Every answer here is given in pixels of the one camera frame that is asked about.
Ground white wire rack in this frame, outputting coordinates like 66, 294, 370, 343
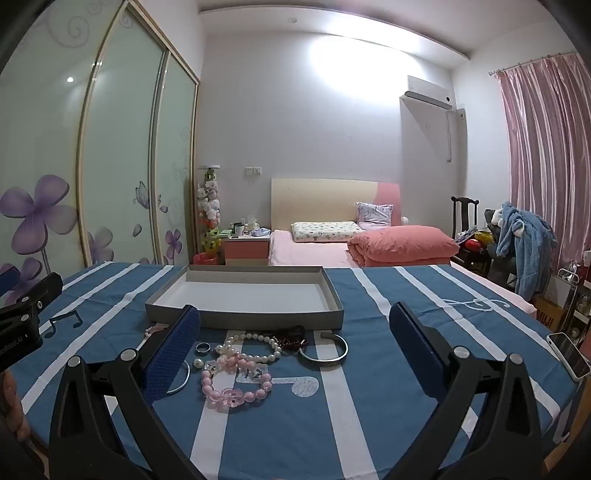
556, 261, 591, 333

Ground grey cardboard tray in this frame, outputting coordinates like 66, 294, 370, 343
145, 264, 345, 330

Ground white air conditioner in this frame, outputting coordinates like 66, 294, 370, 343
399, 75, 454, 112

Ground pink bed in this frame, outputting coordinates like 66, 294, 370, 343
268, 230, 451, 267

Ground pink bead bracelet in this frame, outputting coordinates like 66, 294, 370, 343
200, 353, 273, 411

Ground beige pink headboard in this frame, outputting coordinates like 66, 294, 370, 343
271, 178, 400, 232

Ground floral sliding door wardrobe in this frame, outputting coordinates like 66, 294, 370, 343
0, 0, 201, 305

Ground purple floral pillow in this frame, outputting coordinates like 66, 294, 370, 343
355, 202, 394, 230

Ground pink curtain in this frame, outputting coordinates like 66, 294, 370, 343
489, 53, 591, 273

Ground pink white nightstand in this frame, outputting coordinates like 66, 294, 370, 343
223, 231, 271, 266

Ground dark red bead bracelet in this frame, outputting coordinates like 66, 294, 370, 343
272, 325, 309, 354

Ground blue white striped cloth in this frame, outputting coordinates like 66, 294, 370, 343
0, 262, 583, 480

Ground smartphone in white case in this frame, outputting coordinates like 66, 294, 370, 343
546, 331, 591, 383

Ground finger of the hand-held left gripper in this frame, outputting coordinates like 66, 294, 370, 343
0, 266, 22, 297
0, 272, 64, 317

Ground dark wooden chair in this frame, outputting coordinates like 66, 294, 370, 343
450, 196, 492, 278

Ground colourful toys on chair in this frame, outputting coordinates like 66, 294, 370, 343
462, 231, 497, 254

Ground person's left hand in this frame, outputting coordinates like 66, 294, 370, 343
0, 369, 31, 445

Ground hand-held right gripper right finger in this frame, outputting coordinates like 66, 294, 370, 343
389, 302, 543, 480

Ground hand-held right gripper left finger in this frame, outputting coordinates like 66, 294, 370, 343
48, 304, 201, 480

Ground white air conditioner hose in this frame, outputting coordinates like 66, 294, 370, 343
443, 111, 455, 162

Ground white pearl bracelet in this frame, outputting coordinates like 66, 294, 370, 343
217, 331, 283, 370

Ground pink folded duvet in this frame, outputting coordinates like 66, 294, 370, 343
347, 225, 460, 268

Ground blue fleece garment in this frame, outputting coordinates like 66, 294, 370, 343
496, 202, 557, 301

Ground white patterned pillow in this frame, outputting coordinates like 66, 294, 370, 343
291, 222, 365, 243

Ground engraved silver cuff bangle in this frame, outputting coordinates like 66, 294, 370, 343
298, 331, 348, 367

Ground clear tube of plush toys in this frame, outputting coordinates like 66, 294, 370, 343
194, 164, 222, 265

